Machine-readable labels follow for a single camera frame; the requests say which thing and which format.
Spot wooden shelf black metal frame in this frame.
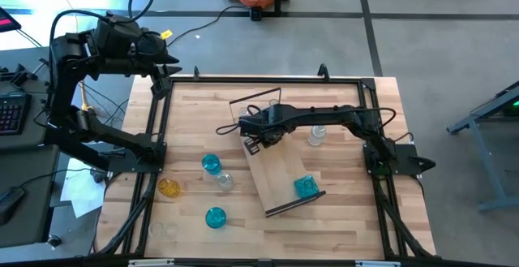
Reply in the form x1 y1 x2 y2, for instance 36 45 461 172
228 86 328 218

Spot yellow glass vase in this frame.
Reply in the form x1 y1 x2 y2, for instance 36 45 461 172
157 177 182 198

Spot black desk clamp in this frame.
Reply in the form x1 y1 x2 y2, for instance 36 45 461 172
0 58 53 88

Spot black computer mouse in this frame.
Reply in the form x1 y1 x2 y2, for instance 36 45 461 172
0 185 26 226

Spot teal glass bottle vase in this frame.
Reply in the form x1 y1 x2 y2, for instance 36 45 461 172
201 153 223 176

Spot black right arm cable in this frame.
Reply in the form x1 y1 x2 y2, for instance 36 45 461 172
215 104 263 136

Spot clear ribbed glass bottle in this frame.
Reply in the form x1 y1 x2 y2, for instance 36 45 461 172
307 124 328 147

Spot black desk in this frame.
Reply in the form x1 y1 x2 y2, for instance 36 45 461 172
0 144 60 248
0 45 66 150

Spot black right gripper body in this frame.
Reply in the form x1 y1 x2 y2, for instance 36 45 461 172
238 105 293 146

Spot grey metal stand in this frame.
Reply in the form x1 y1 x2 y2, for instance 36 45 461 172
447 80 519 212

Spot yellow extension cord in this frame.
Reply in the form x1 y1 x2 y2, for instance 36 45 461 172
44 0 98 118

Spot teal round glass vase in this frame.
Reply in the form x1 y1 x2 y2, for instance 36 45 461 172
204 206 227 230

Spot white paper sheets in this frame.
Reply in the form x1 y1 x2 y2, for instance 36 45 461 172
59 157 107 218

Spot black floor cable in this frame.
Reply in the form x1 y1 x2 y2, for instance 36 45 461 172
165 5 253 49

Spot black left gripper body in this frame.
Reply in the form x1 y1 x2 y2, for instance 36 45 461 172
97 19 171 101

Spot black device red screen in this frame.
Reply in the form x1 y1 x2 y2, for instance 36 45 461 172
0 6 22 34

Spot silver aluminium bracket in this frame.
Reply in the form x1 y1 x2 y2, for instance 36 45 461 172
127 258 175 267
354 260 401 267

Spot teal faceted glass vase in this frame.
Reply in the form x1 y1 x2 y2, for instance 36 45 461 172
294 173 321 199

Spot black aluminium rig frame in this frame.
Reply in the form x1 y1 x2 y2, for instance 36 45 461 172
88 74 437 262

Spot black keyboard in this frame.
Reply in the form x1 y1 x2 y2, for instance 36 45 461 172
0 92 32 136

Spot clear round glass jar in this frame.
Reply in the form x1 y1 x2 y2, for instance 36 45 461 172
215 171 235 192

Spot clear glass cylinder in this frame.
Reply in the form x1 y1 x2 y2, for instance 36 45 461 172
148 221 180 239

